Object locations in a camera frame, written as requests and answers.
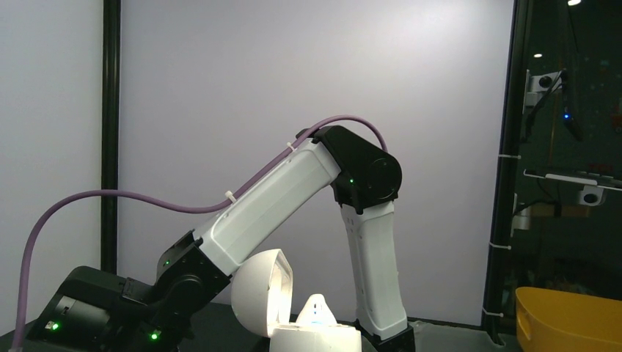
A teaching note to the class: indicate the background camera on mount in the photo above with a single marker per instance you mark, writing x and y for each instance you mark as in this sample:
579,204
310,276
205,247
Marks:
536,86

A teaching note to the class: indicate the right black frame post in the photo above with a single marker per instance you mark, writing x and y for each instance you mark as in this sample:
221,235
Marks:
507,162

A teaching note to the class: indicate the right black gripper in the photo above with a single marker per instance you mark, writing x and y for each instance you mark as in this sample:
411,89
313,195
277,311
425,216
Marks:
93,310

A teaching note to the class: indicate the black frame post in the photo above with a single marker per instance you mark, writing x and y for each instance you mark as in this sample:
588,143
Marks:
110,118
507,162

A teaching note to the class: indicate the left black frame post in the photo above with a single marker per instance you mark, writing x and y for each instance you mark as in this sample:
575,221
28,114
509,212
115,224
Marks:
110,118

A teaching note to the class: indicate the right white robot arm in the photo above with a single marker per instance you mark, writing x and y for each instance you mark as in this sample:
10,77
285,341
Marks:
222,253

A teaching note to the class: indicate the yellow plastic bin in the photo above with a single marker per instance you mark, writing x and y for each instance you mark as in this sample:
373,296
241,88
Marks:
552,320

